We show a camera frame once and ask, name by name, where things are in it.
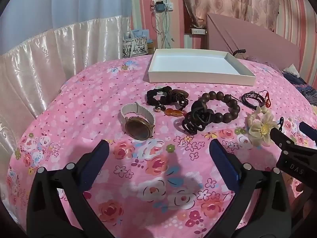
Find dark brown wooden pendant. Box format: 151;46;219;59
165;86;190;109

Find wall socket with charger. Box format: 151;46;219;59
151;1;174;13

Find black cord bracelet with stone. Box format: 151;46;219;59
146;87;174;112

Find pale blue sheer curtain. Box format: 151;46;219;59
0;0;139;55

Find cream flower hair scrunchie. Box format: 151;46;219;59
248;106;278;147

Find white shallow box tray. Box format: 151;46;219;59
148;49;256;87

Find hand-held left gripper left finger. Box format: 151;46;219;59
26;139;117;238

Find hanging charger cables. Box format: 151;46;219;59
155;12;174;49

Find amber gourd pendant red cord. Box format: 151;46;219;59
163;108;189;117

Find pink floral bedsheet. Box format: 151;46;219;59
5;55;317;238

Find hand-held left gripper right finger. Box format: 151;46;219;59
209;139;293;238

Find wristwatch with white strap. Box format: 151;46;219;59
120;102;156;140

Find dark patterned blanket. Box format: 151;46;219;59
282;64;317;105

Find white satin curtain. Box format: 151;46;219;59
0;15;132;154

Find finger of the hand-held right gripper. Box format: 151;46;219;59
299;122;317;142
269;128;301;154

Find dark wooden bead bracelet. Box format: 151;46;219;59
196;91;239;123

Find red cord bracelet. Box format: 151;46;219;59
258;90;271;108

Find black hair claw clip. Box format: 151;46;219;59
182;101;215;134

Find printed gift bag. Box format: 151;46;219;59
122;30;149;59

